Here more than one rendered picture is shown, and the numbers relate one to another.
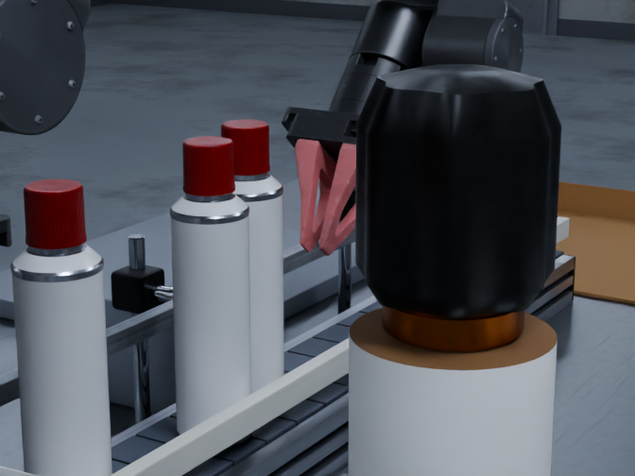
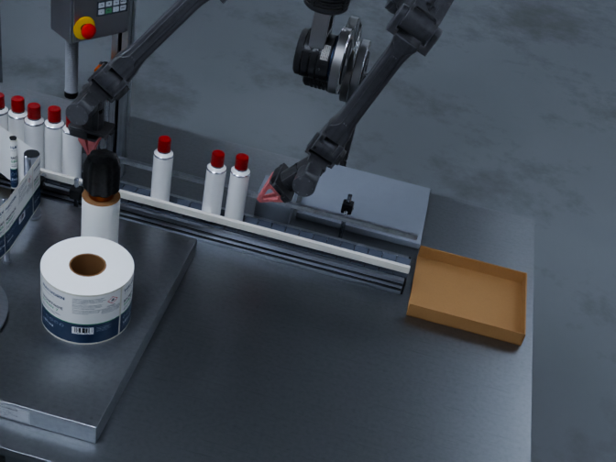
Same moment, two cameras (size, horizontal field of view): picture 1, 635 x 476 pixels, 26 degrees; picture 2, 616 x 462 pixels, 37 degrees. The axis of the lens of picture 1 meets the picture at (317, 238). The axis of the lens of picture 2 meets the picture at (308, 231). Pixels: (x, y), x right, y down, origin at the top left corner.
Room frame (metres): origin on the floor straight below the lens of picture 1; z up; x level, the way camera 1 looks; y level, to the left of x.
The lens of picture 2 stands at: (0.22, -1.82, 2.36)
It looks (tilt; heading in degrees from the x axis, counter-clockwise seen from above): 36 degrees down; 63
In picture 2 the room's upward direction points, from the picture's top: 12 degrees clockwise
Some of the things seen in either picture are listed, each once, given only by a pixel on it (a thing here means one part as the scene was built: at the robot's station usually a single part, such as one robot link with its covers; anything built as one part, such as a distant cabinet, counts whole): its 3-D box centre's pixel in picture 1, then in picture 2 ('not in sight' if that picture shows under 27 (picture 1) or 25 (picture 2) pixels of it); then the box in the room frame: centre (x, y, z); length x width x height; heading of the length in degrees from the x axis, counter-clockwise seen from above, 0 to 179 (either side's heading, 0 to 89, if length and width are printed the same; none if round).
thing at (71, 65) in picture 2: not in sight; (71, 60); (0.55, 0.39, 1.18); 0.04 x 0.04 x 0.21
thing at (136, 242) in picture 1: (164, 348); not in sight; (0.95, 0.11, 0.91); 0.07 x 0.03 x 0.17; 58
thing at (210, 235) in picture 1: (211, 292); (214, 185); (0.87, 0.07, 0.98); 0.05 x 0.05 x 0.20
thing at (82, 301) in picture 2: not in sight; (86, 290); (0.49, -0.25, 0.95); 0.20 x 0.20 x 0.14
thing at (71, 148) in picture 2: not in sight; (71, 147); (0.53, 0.28, 0.98); 0.05 x 0.05 x 0.20
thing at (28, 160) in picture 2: not in sight; (32, 184); (0.42, 0.13, 0.97); 0.05 x 0.05 x 0.19
